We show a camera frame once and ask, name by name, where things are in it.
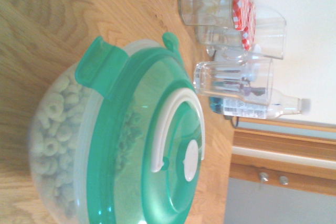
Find green round plastic lid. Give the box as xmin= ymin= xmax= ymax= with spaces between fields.
xmin=75 ymin=31 xmax=207 ymax=224

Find glass jar red checkered lid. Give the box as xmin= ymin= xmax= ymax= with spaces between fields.
xmin=177 ymin=0 xmax=257 ymax=31

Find faceted clear drinking glass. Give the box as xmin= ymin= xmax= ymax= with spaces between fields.
xmin=193 ymin=58 xmax=275 ymax=107

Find clear bottle blue liquid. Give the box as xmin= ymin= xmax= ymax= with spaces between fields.
xmin=209 ymin=90 xmax=312 ymax=119

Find cereal rings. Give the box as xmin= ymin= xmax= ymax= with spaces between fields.
xmin=30 ymin=74 xmax=91 ymax=221

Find plain clear drinking glass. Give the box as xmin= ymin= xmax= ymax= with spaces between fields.
xmin=246 ymin=6 xmax=287 ymax=61

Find clear plastic cereal bowl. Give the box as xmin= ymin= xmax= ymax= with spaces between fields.
xmin=26 ymin=39 xmax=208 ymax=224

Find wooden framed glass door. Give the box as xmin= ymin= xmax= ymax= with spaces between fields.
xmin=228 ymin=117 xmax=336 ymax=224

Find black cable on counter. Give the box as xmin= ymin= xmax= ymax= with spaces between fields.
xmin=229 ymin=115 xmax=240 ymax=129

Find handled jar red checkered lid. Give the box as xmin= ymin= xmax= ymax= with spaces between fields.
xmin=195 ymin=24 xmax=257 ymax=62

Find silver door handle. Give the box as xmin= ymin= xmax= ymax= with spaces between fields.
xmin=258 ymin=172 xmax=290 ymax=186

